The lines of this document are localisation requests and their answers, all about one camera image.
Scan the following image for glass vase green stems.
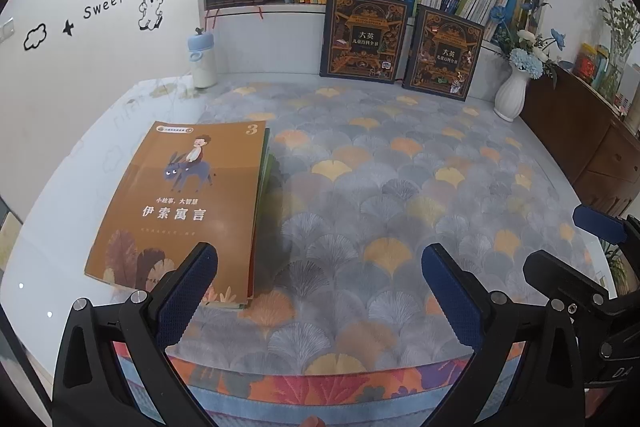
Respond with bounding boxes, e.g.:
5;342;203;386
597;0;640;105

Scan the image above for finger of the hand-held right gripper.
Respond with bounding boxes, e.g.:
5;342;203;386
572;204;640;254
522;251;618;316

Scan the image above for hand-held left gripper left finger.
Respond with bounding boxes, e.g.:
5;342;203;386
52;242;219;427

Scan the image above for red yellow jar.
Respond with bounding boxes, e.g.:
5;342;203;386
572;43;612;88

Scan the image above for colourful floral cloth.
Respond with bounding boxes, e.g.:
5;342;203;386
111;339;528;427

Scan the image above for blue white flower bouquet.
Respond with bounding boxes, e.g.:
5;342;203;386
487;0;573;90

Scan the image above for white bookshelf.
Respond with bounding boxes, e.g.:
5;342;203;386
196;0;551;102

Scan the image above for white bottle blue lid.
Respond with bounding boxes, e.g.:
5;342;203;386
186;27;218;88

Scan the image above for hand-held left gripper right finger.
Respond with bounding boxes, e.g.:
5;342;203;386
421;243;587;427

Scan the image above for dark ornate encyclopedia book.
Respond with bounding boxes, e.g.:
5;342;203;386
319;0;410;84
401;3;486;102

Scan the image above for brown wooden cabinet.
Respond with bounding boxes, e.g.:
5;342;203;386
520;64;640;228

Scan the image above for orange brown book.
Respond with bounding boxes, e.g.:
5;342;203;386
84;121;268;303

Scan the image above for neat stack of books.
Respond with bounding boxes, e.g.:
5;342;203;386
200;127;278;312

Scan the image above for white ribbed vase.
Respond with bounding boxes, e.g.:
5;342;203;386
494;64;530;122

